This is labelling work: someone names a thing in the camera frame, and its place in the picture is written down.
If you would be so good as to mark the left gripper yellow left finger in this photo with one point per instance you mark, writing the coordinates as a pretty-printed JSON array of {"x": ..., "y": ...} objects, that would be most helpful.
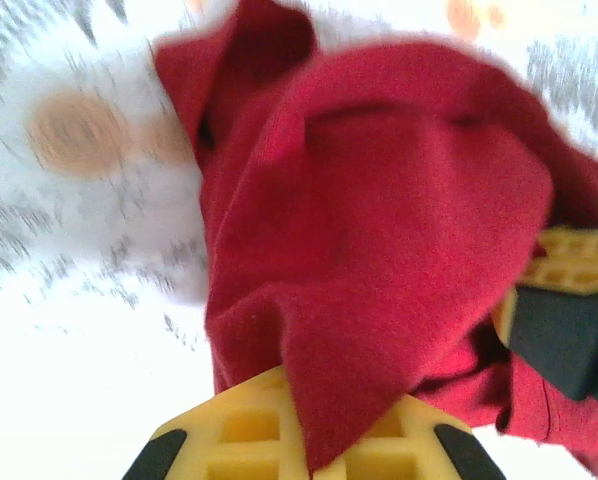
[{"x": 239, "y": 430}]

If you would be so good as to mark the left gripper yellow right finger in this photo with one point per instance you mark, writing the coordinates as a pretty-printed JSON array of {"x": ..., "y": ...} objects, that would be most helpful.
[{"x": 404, "y": 450}]

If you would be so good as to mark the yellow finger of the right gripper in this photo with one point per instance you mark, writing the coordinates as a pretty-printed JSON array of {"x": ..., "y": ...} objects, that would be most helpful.
[{"x": 564, "y": 340}]

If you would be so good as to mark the red t-shirt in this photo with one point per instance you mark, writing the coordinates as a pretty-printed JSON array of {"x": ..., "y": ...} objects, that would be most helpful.
[{"x": 379, "y": 200}]

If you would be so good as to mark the floral tablecloth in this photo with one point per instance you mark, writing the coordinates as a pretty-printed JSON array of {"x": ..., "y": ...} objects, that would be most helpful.
[{"x": 79, "y": 250}]

